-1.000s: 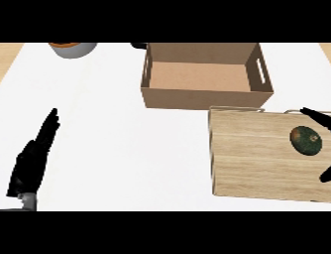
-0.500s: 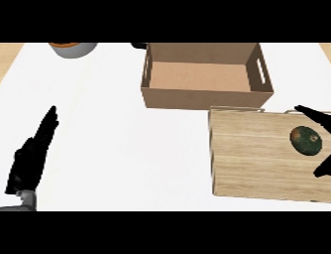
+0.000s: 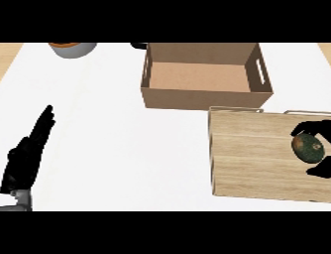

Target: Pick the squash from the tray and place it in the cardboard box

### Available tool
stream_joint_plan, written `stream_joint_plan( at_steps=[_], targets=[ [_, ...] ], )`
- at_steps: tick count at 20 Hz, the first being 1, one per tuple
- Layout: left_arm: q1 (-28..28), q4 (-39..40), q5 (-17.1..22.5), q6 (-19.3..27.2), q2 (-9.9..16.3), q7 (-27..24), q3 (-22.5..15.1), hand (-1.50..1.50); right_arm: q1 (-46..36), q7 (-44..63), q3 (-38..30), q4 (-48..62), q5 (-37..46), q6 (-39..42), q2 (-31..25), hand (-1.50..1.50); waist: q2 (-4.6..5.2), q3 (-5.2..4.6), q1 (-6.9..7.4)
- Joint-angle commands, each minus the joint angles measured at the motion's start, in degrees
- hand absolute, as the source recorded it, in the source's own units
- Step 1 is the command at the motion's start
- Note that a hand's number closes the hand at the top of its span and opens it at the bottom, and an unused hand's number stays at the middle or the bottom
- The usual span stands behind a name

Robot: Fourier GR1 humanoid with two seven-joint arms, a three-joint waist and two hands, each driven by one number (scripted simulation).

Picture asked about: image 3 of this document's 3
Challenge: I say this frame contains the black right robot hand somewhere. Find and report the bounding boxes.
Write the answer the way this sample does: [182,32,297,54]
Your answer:
[290,119,331,180]

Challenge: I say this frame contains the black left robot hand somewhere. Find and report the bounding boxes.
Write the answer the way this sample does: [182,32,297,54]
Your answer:
[0,104,58,195]

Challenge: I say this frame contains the green and orange squash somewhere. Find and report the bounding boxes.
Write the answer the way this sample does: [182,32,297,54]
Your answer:
[291,132,327,165]

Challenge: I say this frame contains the brown cardboard box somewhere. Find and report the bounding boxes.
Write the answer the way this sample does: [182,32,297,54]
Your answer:
[139,43,275,112]

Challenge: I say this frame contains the grey pot with orange contents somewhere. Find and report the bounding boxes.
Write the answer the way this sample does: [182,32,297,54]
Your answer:
[48,43,98,60]

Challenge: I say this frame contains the wooden tray with metal handles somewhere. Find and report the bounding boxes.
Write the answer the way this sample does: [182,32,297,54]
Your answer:
[207,105,331,205]

